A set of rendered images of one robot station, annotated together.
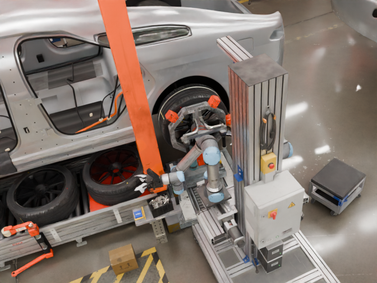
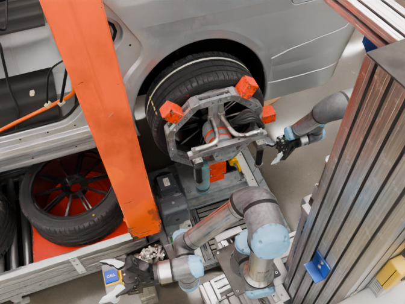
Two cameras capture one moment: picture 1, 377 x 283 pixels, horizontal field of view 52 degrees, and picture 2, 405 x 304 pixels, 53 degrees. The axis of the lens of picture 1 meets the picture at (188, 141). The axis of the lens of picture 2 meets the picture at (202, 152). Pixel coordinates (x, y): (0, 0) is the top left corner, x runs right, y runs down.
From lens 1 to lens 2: 1.53 m
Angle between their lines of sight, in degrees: 11
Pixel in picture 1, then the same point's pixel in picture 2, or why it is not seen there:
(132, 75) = (91, 48)
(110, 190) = (64, 227)
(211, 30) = not seen: outside the picture
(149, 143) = (131, 172)
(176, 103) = (179, 87)
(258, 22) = not seen: outside the picture
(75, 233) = (8, 294)
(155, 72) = (142, 31)
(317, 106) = not seen: hidden behind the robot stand
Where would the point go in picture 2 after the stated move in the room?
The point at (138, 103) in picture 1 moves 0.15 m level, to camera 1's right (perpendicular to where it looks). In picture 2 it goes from (108, 105) to (151, 100)
